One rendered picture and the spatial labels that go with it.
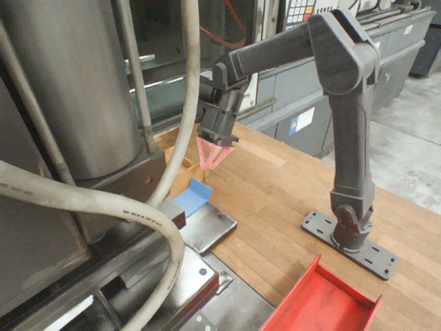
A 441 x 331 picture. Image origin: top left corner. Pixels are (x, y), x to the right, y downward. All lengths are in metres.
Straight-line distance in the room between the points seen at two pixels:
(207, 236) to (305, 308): 0.24
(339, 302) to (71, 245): 0.49
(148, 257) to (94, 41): 0.21
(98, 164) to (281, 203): 0.57
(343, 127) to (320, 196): 0.31
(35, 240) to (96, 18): 0.14
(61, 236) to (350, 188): 0.47
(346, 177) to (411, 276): 0.26
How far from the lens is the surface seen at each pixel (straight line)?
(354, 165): 0.54
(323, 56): 0.47
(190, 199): 0.69
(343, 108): 0.49
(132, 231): 0.31
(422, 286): 0.70
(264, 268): 0.60
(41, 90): 0.20
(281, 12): 1.24
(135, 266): 0.31
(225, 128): 0.63
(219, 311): 0.56
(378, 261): 0.68
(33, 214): 0.19
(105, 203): 0.17
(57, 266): 0.22
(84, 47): 0.19
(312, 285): 0.60
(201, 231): 0.62
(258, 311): 0.56
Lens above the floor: 1.41
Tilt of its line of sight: 38 degrees down
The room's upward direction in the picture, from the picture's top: straight up
